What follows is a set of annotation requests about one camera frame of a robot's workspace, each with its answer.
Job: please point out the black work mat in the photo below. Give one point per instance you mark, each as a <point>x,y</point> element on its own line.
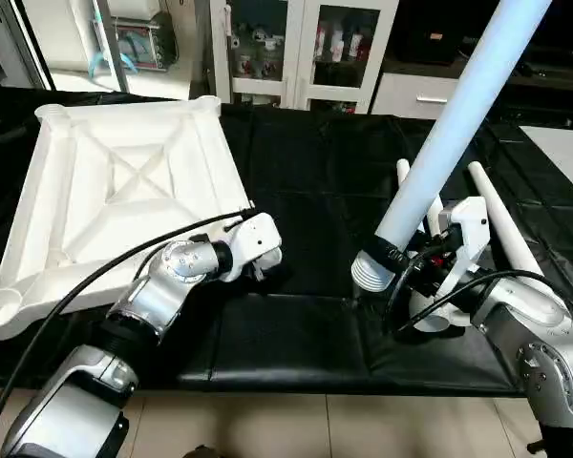
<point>306,219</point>

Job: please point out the white drawer unit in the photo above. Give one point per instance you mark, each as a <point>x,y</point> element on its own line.
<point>411,95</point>

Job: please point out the white flat panel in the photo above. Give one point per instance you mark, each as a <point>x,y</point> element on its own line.
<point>563,162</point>

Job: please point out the white glass door cabinet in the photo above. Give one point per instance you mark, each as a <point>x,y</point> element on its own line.
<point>296,48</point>

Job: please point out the white plastic table top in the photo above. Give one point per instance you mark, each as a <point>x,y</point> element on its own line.
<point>115,210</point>

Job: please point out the storage rack with items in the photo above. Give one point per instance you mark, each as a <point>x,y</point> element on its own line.
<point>129,38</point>

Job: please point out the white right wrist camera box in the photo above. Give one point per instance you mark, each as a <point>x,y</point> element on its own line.
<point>463,243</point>

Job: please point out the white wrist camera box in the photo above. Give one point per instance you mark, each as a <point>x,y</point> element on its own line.
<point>463,243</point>
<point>258,243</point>

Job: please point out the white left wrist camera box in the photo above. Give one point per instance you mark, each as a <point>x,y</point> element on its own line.
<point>258,243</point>

